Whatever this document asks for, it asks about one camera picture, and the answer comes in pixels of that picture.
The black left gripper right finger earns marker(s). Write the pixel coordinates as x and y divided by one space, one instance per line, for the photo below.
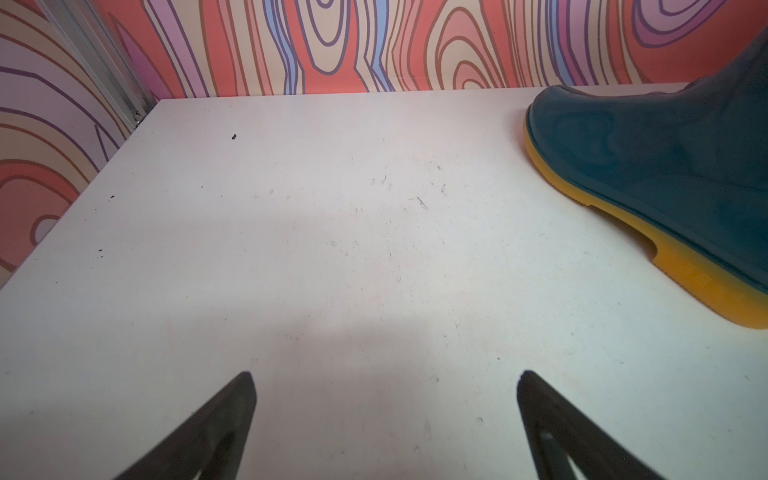
564 441

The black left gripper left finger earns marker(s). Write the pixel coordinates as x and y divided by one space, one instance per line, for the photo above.
210 443

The teal rain boot yellow sole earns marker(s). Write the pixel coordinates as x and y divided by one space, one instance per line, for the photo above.
687 170

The aluminium frame post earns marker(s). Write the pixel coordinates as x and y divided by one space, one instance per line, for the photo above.
86 33

